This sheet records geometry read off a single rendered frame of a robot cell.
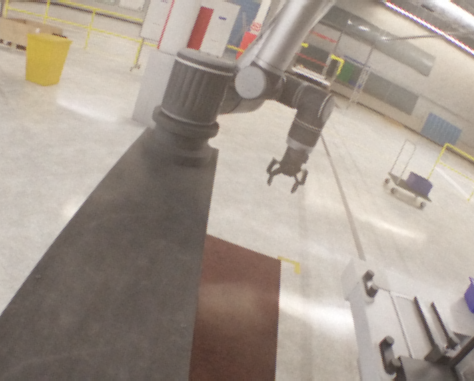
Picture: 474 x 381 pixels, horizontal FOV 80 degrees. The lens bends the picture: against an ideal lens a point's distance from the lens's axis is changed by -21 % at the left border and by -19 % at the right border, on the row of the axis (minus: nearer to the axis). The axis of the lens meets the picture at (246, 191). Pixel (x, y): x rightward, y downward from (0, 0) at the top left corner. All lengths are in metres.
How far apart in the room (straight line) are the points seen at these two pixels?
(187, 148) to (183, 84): 0.21
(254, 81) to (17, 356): 0.89
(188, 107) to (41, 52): 4.11
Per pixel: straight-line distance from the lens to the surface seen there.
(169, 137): 1.11
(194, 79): 1.05
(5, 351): 0.54
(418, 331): 1.05
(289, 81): 1.18
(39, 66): 5.08
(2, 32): 7.90
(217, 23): 7.06
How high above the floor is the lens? 1.35
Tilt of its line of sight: 24 degrees down
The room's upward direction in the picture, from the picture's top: 22 degrees clockwise
